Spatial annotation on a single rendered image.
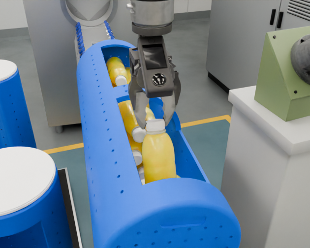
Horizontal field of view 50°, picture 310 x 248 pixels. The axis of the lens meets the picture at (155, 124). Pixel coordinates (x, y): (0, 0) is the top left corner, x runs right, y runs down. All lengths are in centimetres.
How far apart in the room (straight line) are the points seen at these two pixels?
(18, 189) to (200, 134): 218
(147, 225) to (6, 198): 45
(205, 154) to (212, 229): 208
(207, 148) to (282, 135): 187
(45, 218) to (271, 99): 71
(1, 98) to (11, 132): 18
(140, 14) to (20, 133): 125
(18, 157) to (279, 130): 74
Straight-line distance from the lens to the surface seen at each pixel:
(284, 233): 121
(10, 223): 92
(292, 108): 98
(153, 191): 59
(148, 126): 66
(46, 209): 96
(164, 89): 54
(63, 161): 271
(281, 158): 98
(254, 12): 308
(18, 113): 169
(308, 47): 98
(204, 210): 60
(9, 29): 565
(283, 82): 97
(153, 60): 57
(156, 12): 57
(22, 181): 97
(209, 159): 266
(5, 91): 161
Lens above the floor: 165
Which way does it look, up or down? 33 degrees down
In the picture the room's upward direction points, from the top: straight up
